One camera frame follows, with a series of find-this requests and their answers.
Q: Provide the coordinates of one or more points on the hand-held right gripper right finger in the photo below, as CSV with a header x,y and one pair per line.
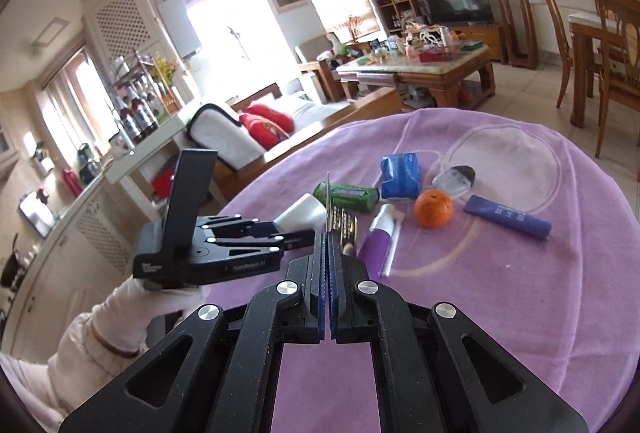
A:
x,y
334,283

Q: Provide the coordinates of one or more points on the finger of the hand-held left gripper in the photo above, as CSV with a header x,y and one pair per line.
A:
x,y
240,225
280,243

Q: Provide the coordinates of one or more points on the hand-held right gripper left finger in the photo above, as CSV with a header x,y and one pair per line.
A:
x,y
320,283

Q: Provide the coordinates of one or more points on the white paper cup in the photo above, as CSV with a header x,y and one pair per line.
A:
x,y
300,210

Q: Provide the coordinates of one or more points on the black snack packet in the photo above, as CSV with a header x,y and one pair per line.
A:
x,y
345,225

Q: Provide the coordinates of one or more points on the person's left forearm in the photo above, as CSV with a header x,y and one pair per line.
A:
x,y
55,363

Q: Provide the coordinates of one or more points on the person's left hand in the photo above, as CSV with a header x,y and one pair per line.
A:
x,y
130,313

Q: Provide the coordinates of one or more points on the purple tube with white cap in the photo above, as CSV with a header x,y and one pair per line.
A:
x,y
375,243

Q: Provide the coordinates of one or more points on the white plastic stick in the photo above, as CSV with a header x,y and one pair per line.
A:
x,y
392,253

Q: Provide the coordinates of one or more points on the green gum packet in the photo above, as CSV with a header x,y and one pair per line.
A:
x,y
350,196

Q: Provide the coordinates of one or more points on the wooden sofa with white cushions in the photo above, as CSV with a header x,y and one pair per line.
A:
x,y
220,138

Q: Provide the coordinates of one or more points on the red cushion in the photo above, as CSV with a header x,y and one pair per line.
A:
x,y
272,114
262,133

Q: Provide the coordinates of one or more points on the orange mandarin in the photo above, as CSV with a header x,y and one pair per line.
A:
x,y
433,209

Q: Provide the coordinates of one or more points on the red thermos bottle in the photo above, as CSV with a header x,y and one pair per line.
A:
x,y
72,183

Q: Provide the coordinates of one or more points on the blue bag roll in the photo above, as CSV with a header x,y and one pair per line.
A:
x,y
400,175

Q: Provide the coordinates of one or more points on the silver toaster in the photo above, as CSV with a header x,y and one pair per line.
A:
x,y
37,213

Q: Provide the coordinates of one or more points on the metal bottle rack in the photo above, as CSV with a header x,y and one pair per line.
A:
x,y
137,108

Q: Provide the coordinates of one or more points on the clear bottle with black cap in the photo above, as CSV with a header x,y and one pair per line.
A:
x,y
455,178

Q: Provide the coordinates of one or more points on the purple tablecloth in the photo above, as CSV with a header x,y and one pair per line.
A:
x,y
500,313

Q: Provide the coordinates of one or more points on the yellow artificial flowers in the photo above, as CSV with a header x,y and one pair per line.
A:
x,y
165,69

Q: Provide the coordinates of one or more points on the wooden armchair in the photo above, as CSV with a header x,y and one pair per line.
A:
x,y
312,58

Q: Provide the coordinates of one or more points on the blue cream tube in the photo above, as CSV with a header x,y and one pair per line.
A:
x,y
507,216

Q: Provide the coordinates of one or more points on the wooden coffee table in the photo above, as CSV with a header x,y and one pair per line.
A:
x,y
430,75

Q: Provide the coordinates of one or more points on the white lattice cabinet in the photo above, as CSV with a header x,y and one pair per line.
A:
x,y
125,20

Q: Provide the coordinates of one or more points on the red tin box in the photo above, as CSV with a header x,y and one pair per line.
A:
x,y
435,56

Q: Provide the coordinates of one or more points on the green flat box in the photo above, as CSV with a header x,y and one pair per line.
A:
x,y
471,45

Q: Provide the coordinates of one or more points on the wooden television cabinet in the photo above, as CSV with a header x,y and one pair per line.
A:
x,y
487,40

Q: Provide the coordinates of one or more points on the tall wooden plant stand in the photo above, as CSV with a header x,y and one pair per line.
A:
x,y
515,23

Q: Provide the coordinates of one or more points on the wooden dining chair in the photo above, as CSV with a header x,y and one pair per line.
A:
x,y
617,63
555,28

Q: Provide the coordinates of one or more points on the wooden dining table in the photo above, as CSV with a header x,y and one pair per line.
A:
x,y
582,48

